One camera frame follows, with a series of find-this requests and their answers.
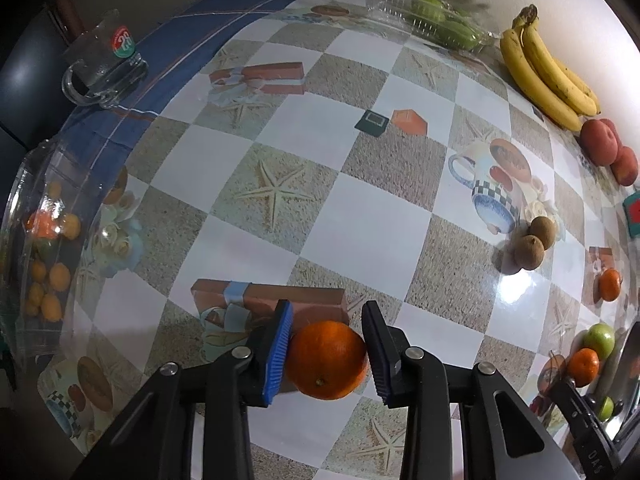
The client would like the green mango-shaped fruit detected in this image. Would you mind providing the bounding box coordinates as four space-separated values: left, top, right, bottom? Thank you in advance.
582 323 615 362

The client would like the steel bowl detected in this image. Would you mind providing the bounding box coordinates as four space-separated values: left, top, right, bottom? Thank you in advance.
594 321 639 440

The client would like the large orange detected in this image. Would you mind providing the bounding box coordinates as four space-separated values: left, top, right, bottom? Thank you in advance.
285 321 368 401

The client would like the red apple middle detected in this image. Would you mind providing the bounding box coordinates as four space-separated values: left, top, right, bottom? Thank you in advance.
599 118 623 154

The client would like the green apple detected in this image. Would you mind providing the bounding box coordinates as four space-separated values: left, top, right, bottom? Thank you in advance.
597 396 615 422

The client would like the glass mug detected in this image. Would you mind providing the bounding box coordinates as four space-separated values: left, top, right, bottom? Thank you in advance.
62 9 149 108

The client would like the red apple right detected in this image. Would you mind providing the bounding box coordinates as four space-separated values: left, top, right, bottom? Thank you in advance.
611 145 639 186

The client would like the teal plastic box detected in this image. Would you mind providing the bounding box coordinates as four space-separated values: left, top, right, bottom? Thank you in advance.
623 190 640 238

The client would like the clear bag of green fruit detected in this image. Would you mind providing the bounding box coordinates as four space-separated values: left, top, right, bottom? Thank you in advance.
366 0 500 53

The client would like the yellow banana bunch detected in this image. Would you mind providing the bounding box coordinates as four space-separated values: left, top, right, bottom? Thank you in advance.
500 4 601 132

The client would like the red apple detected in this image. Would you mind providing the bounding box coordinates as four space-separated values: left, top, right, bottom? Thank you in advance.
579 118 620 167
611 145 639 186
599 118 623 154

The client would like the red apple left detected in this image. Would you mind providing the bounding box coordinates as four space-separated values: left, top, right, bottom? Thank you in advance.
579 118 620 167

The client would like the clear plastic fruit container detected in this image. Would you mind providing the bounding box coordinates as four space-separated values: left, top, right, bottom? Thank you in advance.
1 141 103 363

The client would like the small orange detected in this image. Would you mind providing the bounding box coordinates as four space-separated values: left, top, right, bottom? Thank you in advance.
598 269 623 302

